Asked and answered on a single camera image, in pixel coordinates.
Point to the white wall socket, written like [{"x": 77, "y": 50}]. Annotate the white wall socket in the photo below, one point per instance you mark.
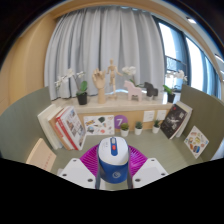
[
  {"x": 161, "y": 115},
  {"x": 148, "y": 116}
]

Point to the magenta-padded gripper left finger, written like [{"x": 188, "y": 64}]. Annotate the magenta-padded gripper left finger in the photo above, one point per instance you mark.
[{"x": 78, "y": 171}]

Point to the red-edged picture magazine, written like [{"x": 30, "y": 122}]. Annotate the red-edged picture magazine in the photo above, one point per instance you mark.
[{"x": 73, "y": 128}]

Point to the wooden hand model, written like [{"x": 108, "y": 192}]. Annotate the wooden hand model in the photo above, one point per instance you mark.
[{"x": 99, "y": 81}]

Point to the dark book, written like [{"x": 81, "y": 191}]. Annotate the dark book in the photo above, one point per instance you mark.
[{"x": 172, "y": 121}]

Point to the small plant in white pot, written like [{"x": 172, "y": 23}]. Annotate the small plant in white pot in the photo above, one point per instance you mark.
[
  {"x": 138, "y": 131},
  {"x": 156, "y": 129},
  {"x": 124, "y": 132}
]

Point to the grey curtain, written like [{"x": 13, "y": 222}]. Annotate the grey curtain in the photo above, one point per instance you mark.
[{"x": 100, "y": 36}]

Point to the wooden mannequin figure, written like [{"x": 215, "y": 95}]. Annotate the wooden mannequin figure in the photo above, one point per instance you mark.
[{"x": 112, "y": 75}]

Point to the white board with colourful stickers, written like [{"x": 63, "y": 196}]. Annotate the white board with colourful stickers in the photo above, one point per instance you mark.
[{"x": 196, "y": 141}]

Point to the beige card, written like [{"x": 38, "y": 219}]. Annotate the beige card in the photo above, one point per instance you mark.
[{"x": 41, "y": 156}]

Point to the pink horse figure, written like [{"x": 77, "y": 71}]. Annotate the pink horse figure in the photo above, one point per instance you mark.
[{"x": 133, "y": 90}]

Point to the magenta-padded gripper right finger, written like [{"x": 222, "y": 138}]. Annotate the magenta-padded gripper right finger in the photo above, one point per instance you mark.
[{"x": 150, "y": 171}]

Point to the black horse figure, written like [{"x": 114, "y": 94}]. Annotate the black horse figure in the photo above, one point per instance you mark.
[{"x": 150, "y": 89}]

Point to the green desk partition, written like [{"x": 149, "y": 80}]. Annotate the green desk partition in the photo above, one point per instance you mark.
[
  {"x": 20, "y": 126},
  {"x": 210, "y": 113}
]

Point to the leaning white books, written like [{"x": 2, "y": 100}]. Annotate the leaning white books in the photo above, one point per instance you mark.
[{"x": 187, "y": 115}]

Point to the white sheet with stickers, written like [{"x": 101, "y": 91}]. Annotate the white sheet with stickers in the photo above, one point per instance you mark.
[{"x": 99, "y": 125}]

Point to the purple round sign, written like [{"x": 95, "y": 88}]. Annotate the purple round sign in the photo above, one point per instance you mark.
[{"x": 119, "y": 120}]

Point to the blue and white computer mouse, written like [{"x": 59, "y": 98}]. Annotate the blue and white computer mouse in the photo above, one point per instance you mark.
[{"x": 113, "y": 166}]

